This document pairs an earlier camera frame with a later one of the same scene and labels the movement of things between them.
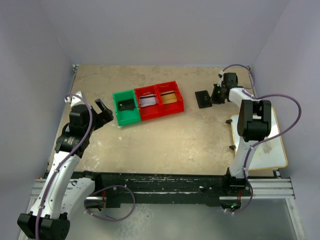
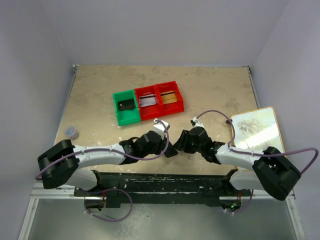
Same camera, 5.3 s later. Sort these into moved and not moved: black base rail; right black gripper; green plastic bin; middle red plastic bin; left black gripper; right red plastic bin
Moved: right black gripper; left black gripper
Not moved: middle red plastic bin; right red plastic bin; green plastic bin; black base rail
